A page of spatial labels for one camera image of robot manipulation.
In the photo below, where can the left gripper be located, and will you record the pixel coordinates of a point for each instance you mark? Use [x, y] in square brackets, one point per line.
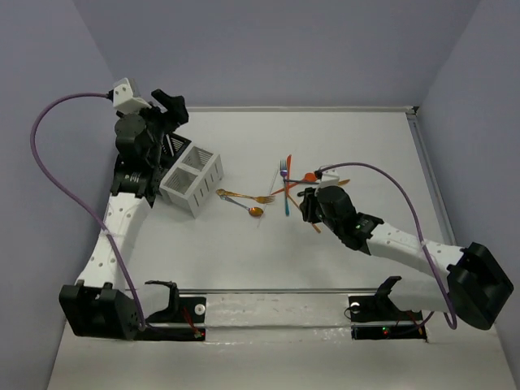
[172, 108]

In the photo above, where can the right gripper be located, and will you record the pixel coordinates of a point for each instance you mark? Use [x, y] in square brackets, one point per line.
[308, 204]

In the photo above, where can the orange chopstick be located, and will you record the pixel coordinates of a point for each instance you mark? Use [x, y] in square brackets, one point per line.
[297, 205]

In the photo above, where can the white chopstick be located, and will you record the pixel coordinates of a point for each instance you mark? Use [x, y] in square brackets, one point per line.
[168, 144]
[270, 190]

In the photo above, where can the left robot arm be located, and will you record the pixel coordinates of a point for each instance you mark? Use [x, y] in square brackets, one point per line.
[103, 302]

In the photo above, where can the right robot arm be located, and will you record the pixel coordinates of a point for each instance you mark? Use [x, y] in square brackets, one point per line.
[466, 281]

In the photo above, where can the orange plastic spoon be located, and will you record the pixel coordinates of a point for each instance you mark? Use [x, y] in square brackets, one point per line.
[308, 178]

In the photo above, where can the black utensil container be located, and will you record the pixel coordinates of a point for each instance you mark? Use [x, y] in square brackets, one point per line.
[176, 144]

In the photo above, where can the iridescent blue purple fork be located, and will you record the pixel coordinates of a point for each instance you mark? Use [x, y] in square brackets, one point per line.
[283, 171]

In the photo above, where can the gold ornate fork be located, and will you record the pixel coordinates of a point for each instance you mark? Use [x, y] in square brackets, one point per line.
[259, 199]

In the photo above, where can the orange plastic knife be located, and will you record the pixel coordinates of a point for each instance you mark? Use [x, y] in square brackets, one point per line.
[288, 169]

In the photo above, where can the iridescent metal spoon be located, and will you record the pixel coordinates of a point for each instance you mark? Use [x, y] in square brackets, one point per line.
[253, 211]

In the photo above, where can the white utensil container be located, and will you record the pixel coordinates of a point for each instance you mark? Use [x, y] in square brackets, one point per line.
[192, 179]

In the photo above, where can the metal rail back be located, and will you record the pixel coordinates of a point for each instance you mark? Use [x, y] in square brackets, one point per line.
[384, 109]

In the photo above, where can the metal rail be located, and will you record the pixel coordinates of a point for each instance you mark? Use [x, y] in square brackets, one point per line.
[384, 109]
[208, 291]

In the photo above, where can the metal rail front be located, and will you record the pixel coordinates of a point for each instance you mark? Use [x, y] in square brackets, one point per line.
[208, 291]

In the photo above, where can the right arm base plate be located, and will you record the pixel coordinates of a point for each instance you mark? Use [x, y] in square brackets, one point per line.
[373, 319]

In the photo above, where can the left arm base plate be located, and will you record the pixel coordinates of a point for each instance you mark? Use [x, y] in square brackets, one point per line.
[184, 325]

